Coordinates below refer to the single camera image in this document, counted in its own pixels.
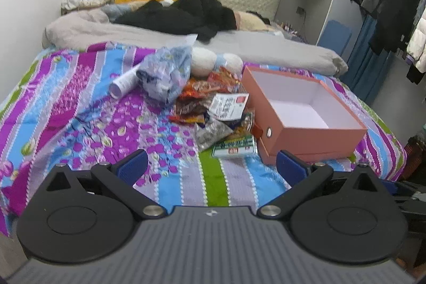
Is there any pink cardboard box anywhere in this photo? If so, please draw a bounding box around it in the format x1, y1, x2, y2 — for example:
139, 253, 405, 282
242, 67, 367, 165

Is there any green white snack box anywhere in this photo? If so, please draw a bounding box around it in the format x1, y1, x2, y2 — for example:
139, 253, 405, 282
212, 135, 257, 159

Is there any colourful floral bed sheet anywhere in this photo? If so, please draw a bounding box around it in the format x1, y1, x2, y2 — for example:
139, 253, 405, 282
0, 41, 407, 234

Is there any grey seed snack packet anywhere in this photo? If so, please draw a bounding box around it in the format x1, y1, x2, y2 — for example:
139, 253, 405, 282
194, 118, 233, 151

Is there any white cylindrical bottle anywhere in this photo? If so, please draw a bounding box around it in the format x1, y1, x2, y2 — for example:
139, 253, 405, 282
108, 64, 139, 100

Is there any white red paper packet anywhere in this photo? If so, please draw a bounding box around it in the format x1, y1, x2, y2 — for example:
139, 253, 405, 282
208, 93, 249, 122

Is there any red orange snack packet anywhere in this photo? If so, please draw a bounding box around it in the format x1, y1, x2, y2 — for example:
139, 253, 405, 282
168, 67, 240, 124

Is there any blue plastic tissue bag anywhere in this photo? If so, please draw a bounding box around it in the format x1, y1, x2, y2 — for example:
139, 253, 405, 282
136, 35, 197, 105

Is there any blue curtain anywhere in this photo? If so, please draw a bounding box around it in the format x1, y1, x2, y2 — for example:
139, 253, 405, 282
341, 15, 393, 106

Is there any white blue plush toy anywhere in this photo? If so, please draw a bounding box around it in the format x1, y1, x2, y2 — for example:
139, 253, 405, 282
191, 48, 243, 78

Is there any grey duvet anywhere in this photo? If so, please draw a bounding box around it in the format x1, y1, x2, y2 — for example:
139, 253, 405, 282
41, 8, 349, 77

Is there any black clothing pile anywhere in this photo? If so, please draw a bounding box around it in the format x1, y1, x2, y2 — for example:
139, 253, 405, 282
114, 0, 237, 43

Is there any hanging black coat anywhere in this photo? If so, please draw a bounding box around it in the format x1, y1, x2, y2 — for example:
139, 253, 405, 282
368, 0, 420, 55

